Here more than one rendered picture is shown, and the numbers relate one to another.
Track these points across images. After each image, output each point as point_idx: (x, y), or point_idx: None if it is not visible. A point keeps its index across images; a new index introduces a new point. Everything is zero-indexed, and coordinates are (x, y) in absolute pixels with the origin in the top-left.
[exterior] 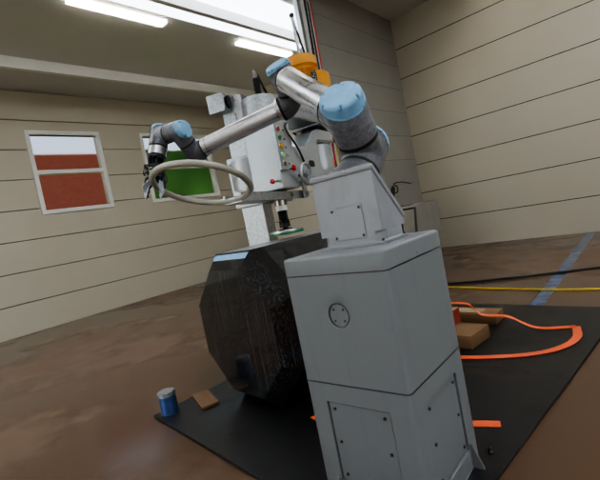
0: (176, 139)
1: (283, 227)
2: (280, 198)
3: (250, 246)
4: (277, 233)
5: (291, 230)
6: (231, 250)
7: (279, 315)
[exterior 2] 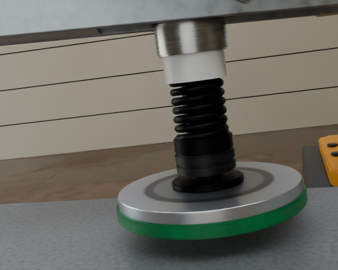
0: None
1: (178, 172)
2: (108, 22)
3: (95, 206)
4: (117, 208)
5: (155, 224)
6: None
7: None
